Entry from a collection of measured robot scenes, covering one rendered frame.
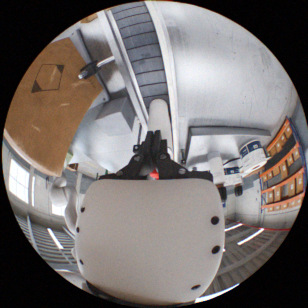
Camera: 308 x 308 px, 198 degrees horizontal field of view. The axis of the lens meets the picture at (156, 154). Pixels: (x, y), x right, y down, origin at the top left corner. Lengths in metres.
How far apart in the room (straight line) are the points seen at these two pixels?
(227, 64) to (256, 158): 0.50
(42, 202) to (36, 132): 5.60
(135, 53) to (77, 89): 0.15
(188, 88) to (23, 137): 0.42
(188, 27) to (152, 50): 0.14
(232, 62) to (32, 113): 0.48
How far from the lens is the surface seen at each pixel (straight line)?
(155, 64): 0.26
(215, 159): 0.60
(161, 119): 0.22
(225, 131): 0.52
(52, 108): 0.22
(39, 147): 0.19
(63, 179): 0.79
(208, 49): 0.33
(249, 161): 0.67
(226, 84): 0.39
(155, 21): 0.23
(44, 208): 5.85
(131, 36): 0.27
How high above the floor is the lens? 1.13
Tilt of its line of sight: 27 degrees down
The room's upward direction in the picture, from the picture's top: 180 degrees counter-clockwise
